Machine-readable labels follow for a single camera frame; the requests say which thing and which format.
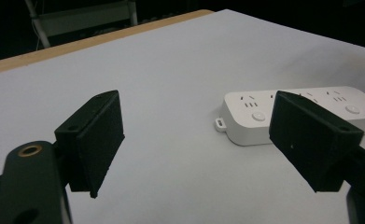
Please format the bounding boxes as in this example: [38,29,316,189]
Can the white power strip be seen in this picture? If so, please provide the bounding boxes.
[214,86,365,147]

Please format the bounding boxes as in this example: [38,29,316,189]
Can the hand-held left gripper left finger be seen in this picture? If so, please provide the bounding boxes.
[54,90,126,199]

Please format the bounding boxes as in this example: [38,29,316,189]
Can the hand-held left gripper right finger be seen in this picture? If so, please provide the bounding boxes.
[268,90,365,193]

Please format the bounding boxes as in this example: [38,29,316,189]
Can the metal stand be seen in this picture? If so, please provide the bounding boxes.
[24,0,139,49]

